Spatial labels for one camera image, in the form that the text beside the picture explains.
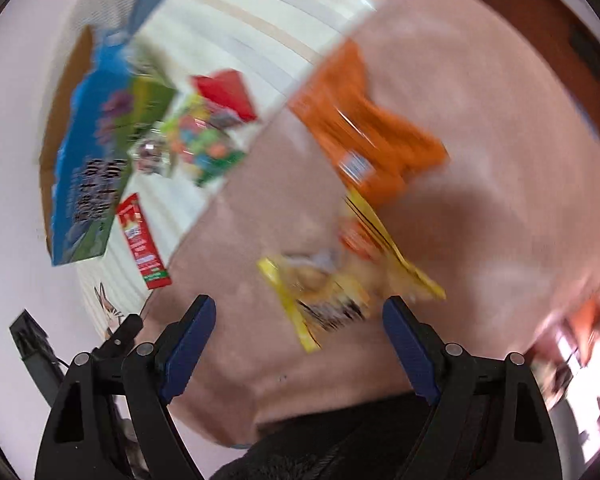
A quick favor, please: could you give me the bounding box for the red long snack packet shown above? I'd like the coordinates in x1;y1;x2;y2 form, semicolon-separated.
117;193;172;290

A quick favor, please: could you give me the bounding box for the yellow chip packet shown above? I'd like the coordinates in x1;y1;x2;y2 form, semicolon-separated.
258;188;446;353

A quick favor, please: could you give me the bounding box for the orange snack packet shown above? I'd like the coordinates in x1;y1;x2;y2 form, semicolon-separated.
289;40;448;207

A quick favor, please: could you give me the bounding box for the colourful candy ball bag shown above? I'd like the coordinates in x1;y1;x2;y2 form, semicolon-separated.
129;93;246;188

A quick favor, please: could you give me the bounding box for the cardboard milk box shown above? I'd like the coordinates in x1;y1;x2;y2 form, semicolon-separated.
38;27;175;266

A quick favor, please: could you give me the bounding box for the red triangular snack packet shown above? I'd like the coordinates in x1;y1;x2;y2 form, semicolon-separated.
190;70;258;125

